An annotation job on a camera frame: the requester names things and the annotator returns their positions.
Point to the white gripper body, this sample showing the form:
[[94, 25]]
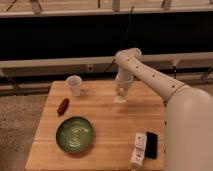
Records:
[[122, 86]]

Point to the white sponge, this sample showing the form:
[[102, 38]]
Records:
[[119, 99]]

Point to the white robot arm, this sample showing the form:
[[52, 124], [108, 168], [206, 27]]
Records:
[[188, 113]]

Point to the green ceramic bowl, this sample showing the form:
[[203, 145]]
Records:
[[74, 135]]

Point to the wooden table top board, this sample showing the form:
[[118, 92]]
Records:
[[115, 127]]

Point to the clear plastic cup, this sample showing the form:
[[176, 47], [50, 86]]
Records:
[[74, 83]]

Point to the brown sausage toy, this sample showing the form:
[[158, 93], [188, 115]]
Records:
[[63, 106]]

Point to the white power strip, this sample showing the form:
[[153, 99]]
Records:
[[138, 153]]

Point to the black rectangular block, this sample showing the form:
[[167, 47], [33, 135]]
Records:
[[151, 145]]

